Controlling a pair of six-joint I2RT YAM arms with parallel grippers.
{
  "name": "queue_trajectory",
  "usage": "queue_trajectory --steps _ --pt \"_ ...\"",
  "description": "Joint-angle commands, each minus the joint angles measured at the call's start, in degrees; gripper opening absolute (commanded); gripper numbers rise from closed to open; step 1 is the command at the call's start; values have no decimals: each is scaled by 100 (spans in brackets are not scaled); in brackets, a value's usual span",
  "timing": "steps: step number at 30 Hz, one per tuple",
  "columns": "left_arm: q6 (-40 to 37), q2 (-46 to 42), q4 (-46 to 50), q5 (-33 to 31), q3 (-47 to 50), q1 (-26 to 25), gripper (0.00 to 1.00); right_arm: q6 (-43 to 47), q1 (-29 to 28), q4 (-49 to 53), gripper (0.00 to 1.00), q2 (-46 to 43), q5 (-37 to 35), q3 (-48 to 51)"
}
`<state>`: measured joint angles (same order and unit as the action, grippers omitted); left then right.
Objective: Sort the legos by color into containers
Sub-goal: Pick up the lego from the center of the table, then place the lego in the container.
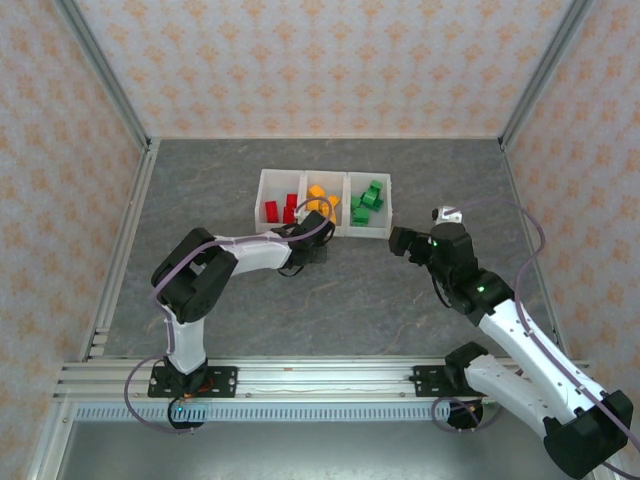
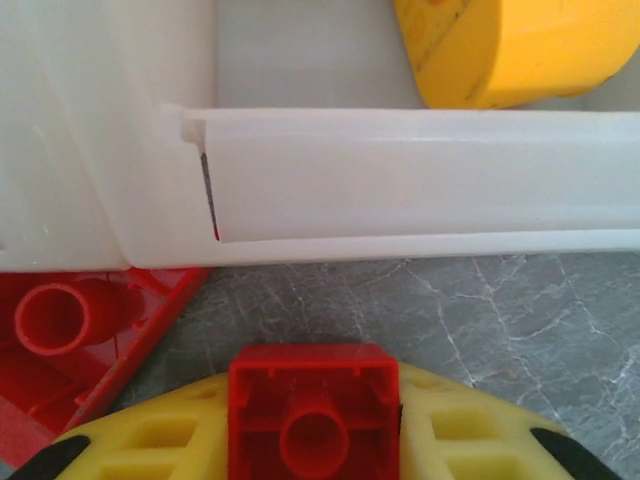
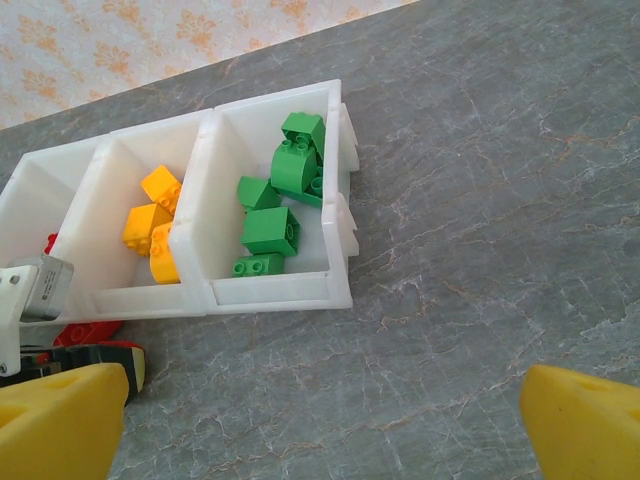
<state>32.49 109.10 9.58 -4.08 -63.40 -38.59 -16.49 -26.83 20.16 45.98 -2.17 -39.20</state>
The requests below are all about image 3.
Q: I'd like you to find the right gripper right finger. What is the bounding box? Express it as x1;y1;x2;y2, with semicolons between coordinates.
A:
519;363;640;480

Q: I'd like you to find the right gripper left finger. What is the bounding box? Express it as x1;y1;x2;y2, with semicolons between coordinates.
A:
0;363;127;480

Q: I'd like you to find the large red lego brick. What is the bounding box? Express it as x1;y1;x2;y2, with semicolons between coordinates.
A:
52;319;140;351

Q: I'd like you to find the yellow lego brick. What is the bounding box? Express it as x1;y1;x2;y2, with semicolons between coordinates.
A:
122;202;174;257
148;219;182;286
139;164;184;209

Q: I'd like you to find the small green lego brick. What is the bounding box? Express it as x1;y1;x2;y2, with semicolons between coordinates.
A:
231;252;285;278

